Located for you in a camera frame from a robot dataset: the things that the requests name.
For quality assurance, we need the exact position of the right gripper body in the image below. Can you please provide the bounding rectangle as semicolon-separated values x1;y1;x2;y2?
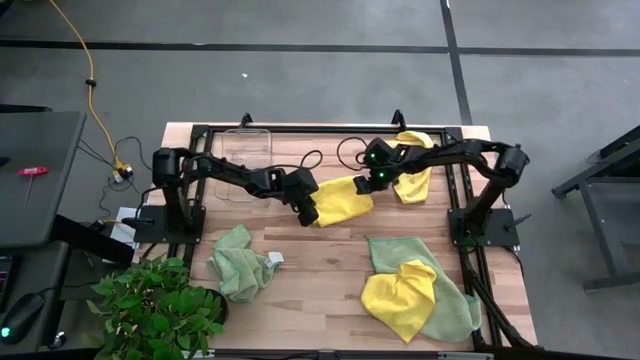
370;167;401;194

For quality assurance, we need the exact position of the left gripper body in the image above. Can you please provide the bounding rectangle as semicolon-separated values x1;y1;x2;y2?
285;167;321;206

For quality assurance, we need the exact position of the yellow microfiber towel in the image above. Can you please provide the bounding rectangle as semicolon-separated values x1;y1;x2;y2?
384;130;435;205
309;174;375;229
360;258;439;345

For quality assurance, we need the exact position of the clear plastic bin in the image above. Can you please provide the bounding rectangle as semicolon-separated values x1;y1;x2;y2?
214;128;274;204

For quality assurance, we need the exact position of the green microfiber towel white tag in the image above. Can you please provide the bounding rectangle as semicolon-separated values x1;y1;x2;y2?
207;223;285;304

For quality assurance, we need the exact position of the yellow black power connector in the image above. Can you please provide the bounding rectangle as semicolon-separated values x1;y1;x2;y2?
110;158;136;185

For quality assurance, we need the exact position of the potted green plant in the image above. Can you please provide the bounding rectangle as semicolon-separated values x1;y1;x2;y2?
84;255;230;360

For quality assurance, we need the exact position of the white paper sheet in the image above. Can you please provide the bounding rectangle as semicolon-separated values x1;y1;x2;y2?
109;207;139;249

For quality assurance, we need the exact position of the black desk base beam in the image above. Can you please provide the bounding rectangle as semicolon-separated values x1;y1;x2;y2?
49;214;136;266

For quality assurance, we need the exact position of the grey metal stand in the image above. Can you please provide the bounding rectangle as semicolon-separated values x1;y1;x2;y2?
551;124;640;292

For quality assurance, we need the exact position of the grey desk top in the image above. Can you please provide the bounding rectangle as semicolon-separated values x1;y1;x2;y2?
0;110;87;251

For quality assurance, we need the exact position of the dark desk surface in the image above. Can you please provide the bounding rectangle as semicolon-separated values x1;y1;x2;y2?
0;242;69;354

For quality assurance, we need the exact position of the black computer mouse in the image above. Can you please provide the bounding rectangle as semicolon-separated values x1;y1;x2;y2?
0;292;46;346

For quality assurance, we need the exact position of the black backlit keyboard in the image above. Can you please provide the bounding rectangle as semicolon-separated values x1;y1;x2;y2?
0;255;14;314

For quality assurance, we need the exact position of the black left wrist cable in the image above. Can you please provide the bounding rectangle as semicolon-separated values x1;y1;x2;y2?
272;148;325;174

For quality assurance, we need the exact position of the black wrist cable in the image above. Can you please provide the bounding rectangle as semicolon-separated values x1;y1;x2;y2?
336;136;371;173
272;148;325;174

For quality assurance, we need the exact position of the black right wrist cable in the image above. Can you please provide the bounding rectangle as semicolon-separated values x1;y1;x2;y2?
336;136;371;173

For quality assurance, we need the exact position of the black metal table frame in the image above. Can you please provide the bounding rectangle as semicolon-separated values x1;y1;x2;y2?
167;108;541;360

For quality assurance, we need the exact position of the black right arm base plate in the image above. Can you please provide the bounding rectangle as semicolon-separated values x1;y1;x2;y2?
447;207;521;247

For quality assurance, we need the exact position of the black clamp handle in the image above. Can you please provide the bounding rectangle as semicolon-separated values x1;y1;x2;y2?
121;215;156;229
503;213;533;232

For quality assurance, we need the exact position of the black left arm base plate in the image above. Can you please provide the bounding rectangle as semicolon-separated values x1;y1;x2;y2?
133;204;207;246

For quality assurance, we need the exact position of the black floor cable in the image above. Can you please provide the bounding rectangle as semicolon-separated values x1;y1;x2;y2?
77;135;154;221

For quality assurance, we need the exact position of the yellow cable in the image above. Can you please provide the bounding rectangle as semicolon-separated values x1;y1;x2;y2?
47;0;126;171

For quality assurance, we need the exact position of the red-handled hex key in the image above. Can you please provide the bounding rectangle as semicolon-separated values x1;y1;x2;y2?
18;166;50;207

